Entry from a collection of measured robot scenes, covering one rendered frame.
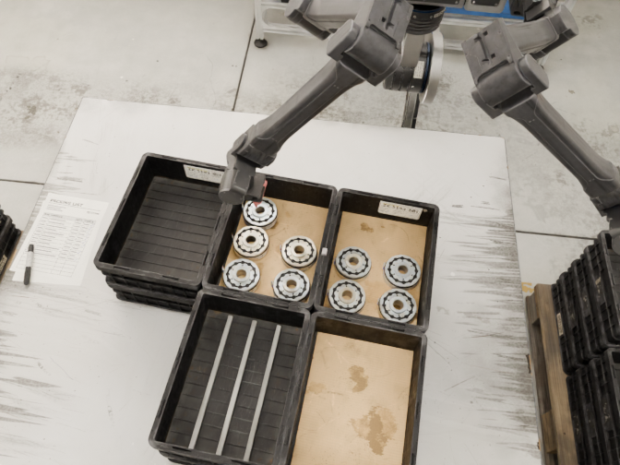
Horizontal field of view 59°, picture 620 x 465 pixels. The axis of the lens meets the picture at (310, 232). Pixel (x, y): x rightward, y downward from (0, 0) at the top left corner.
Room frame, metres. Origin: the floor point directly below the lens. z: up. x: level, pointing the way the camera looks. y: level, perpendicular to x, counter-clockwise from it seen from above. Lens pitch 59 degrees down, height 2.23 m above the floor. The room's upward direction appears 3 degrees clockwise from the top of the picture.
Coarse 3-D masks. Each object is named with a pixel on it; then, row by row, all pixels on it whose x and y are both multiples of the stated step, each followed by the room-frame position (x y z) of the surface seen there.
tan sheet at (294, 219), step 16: (288, 208) 0.93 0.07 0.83; (304, 208) 0.94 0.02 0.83; (320, 208) 0.94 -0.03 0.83; (240, 224) 0.86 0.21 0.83; (288, 224) 0.87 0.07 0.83; (304, 224) 0.88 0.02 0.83; (320, 224) 0.88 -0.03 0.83; (272, 240) 0.82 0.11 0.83; (320, 240) 0.83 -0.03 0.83; (272, 256) 0.76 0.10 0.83; (272, 272) 0.71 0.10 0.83; (304, 272) 0.71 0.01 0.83; (272, 288) 0.66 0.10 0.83
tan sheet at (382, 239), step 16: (352, 224) 0.89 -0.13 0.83; (368, 224) 0.89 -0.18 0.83; (384, 224) 0.89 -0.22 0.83; (400, 224) 0.90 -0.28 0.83; (352, 240) 0.83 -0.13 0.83; (368, 240) 0.84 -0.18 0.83; (384, 240) 0.84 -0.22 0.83; (400, 240) 0.84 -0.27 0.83; (416, 240) 0.85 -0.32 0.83; (384, 256) 0.78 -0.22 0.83; (416, 256) 0.79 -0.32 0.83; (400, 272) 0.73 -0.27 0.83; (368, 288) 0.68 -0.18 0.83; (384, 288) 0.68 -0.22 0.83; (416, 288) 0.69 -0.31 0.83; (368, 304) 0.63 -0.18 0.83; (416, 304) 0.63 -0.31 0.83; (416, 320) 0.59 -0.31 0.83
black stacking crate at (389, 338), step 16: (320, 320) 0.54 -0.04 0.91; (352, 336) 0.53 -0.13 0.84; (368, 336) 0.52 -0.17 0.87; (384, 336) 0.51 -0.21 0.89; (400, 336) 0.51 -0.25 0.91; (416, 352) 0.48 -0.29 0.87; (416, 368) 0.43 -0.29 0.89; (304, 384) 0.40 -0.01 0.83; (416, 384) 0.39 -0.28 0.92; (288, 464) 0.20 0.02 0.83
